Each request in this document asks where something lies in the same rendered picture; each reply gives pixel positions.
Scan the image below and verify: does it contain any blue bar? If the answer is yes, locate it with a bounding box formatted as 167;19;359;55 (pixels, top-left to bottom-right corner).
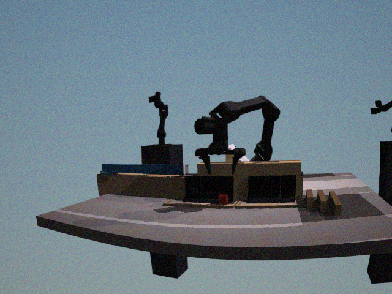
100;164;198;178

